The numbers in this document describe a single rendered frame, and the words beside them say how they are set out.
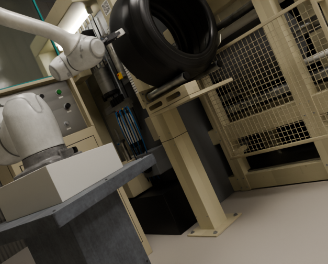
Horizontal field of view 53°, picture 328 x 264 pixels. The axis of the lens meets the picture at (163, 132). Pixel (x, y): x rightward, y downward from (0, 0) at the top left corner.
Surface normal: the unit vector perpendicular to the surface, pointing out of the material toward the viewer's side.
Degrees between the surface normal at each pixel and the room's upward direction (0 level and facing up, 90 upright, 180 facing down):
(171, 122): 90
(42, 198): 90
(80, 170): 90
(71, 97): 90
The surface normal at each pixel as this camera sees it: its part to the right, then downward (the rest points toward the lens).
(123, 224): 0.78, -0.33
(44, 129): 0.58, -0.25
